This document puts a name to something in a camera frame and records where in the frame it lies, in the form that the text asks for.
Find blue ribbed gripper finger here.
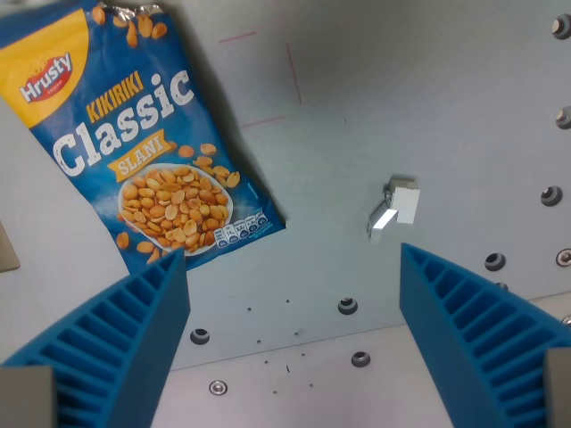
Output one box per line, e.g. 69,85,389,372
0,248,192,428
399,243,571,428

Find small white metal latch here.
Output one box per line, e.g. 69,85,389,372
366,174,421,244

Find beige block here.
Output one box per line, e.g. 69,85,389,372
0,220,21,274

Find blue Hrusty peanut bag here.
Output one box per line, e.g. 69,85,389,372
0,2,286,274

